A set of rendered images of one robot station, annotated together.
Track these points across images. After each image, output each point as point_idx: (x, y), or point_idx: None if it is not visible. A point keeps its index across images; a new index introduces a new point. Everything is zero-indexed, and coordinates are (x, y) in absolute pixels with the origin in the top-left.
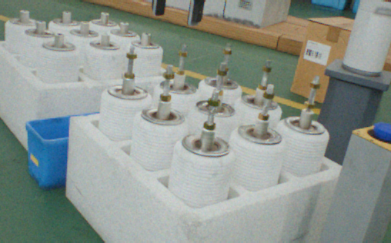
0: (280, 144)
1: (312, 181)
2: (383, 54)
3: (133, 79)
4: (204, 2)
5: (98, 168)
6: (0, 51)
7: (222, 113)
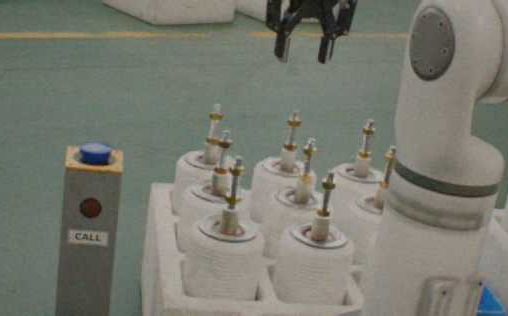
0: (189, 193)
1: (165, 263)
2: (367, 290)
3: (358, 157)
4: (280, 37)
5: None
6: None
7: (282, 194)
